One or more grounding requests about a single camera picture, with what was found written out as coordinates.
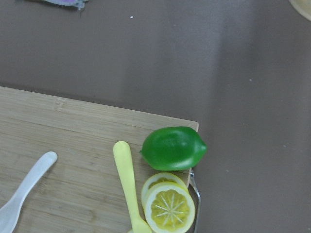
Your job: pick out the bamboo cutting board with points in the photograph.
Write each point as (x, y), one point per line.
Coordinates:
(81, 192)

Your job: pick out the lower lemon slice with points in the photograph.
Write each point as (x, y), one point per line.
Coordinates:
(159, 178)

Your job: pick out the green lime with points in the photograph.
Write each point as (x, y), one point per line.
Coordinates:
(173, 148)

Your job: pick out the wooden stand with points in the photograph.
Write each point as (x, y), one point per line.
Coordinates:
(303, 7)

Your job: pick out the purple cloth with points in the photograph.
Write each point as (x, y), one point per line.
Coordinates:
(77, 4)

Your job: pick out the lemon slice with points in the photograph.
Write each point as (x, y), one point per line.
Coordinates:
(159, 178)
(169, 208)

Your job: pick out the yellow plastic knife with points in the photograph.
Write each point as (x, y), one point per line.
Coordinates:
(124, 164)

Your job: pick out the top lemon slice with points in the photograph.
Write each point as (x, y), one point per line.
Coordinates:
(169, 208)

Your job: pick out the metal cutting board handle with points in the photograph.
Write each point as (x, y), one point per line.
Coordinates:
(198, 201)

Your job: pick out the white ceramic spoon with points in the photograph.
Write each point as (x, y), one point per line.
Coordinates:
(10, 211)

